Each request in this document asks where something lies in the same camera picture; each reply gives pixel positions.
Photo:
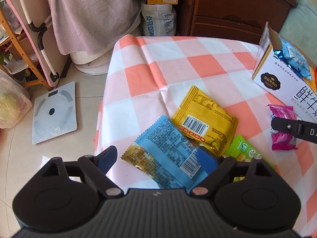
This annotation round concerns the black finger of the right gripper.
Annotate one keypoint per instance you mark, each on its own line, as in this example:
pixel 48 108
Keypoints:
pixel 299 129

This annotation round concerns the white milk cardboard box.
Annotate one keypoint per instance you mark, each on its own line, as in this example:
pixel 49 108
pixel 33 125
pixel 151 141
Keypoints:
pixel 276 77

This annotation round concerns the white bathroom scale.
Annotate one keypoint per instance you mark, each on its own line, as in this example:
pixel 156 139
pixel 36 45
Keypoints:
pixel 54 114

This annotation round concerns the dark wooden cabinet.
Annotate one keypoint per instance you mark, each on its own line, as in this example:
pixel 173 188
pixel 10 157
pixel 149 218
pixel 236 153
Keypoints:
pixel 242 20

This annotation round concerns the pink checkered tablecloth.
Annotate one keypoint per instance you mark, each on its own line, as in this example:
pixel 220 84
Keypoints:
pixel 149 76

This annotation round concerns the white fan base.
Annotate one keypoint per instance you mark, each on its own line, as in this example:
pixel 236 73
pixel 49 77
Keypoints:
pixel 97 64

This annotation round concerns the white printed plastic bag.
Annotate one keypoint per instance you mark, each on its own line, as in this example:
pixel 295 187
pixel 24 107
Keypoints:
pixel 158 20

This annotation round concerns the translucent plastic bag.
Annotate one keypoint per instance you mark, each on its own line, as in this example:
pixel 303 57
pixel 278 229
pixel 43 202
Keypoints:
pixel 14 102

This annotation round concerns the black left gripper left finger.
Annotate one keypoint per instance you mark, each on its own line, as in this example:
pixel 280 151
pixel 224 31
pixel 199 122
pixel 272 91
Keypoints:
pixel 95 168

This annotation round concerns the purple checkered fabric cover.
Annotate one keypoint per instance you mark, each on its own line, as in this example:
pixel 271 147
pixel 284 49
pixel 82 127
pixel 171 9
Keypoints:
pixel 91 26

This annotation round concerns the orange red snack bag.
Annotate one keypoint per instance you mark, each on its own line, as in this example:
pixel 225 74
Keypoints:
pixel 312 82

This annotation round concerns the magenta snack packet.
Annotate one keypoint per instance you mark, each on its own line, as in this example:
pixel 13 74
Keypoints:
pixel 281 135

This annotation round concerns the green snack packet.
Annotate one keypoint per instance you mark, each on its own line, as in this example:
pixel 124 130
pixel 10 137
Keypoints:
pixel 243 151

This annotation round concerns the light green sofa cushion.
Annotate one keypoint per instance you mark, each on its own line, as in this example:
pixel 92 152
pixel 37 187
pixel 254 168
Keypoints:
pixel 300 27

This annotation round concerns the pink folding table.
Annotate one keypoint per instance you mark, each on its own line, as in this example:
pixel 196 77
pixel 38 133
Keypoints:
pixel 35 18

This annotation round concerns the small yellow snack packet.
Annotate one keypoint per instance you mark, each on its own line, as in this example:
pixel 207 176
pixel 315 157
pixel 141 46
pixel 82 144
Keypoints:
pixel 201 118

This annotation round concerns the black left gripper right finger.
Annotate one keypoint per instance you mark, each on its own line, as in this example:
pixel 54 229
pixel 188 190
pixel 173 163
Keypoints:
pixel 218 170

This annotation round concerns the light blue snack packet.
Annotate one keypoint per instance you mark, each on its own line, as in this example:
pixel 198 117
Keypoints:
pixel 163 153
pixel 290 55

